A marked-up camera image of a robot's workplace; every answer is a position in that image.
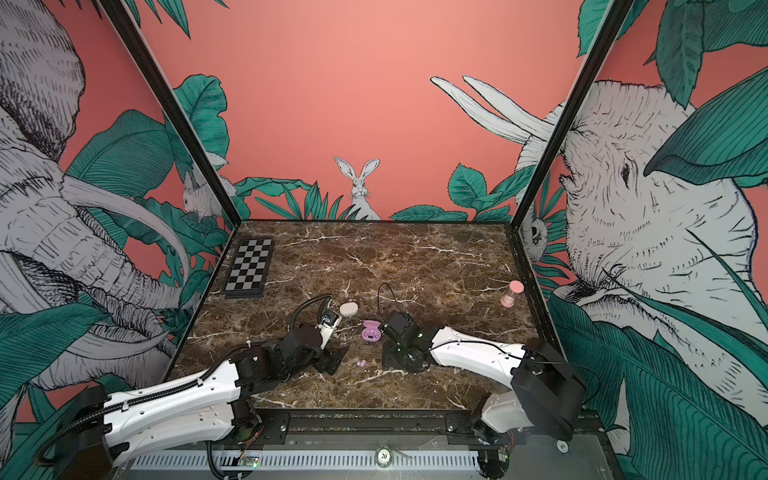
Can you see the black right frame post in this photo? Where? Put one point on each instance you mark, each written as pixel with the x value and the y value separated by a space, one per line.
pixel 612 22

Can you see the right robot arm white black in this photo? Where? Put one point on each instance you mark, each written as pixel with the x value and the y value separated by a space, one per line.
pixel 545 392

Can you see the white perforated cable duct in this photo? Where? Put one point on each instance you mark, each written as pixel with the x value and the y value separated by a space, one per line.
pixel 306 460

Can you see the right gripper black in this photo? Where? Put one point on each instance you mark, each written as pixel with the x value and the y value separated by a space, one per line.
pixel 388 358

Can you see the black white checkerboard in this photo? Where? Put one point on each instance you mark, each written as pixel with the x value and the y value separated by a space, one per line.
pixel 248 273

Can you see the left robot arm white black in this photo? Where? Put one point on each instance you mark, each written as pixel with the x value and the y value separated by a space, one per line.
pixel 104 431

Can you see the pink earbud charging case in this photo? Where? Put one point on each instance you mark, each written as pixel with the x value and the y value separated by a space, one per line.
pixel 371 331

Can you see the black frame post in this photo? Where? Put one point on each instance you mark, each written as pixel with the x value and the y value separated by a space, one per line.
pixel 128 31
pixel 612 22

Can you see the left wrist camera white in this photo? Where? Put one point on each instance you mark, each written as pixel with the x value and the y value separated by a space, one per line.
pixel 327 324

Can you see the black left frame post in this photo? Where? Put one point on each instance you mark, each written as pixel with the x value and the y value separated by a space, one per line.
pixel 128 31

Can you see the white earbud charging case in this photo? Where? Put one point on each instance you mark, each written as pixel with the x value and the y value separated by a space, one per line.
pixel 348 309

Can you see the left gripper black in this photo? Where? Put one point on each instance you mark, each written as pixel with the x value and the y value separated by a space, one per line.
pixel 329 355

